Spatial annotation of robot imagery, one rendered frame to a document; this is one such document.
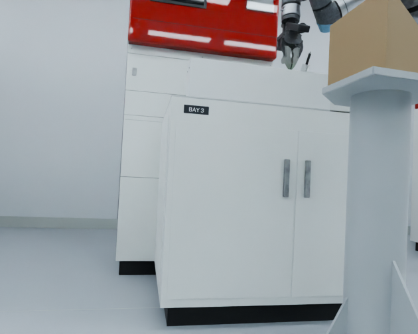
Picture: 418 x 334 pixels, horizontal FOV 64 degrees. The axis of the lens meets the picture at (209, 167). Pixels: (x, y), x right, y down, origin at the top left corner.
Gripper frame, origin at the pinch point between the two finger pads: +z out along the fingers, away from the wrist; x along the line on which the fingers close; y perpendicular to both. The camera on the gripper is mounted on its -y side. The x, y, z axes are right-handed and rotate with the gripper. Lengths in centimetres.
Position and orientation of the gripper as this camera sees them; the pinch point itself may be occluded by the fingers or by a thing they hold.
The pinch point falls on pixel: (290, 66)
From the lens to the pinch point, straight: 138.9
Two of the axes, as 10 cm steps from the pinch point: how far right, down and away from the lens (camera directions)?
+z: -0.4, 10.0, -0.4
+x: -9.8, -0.5, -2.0
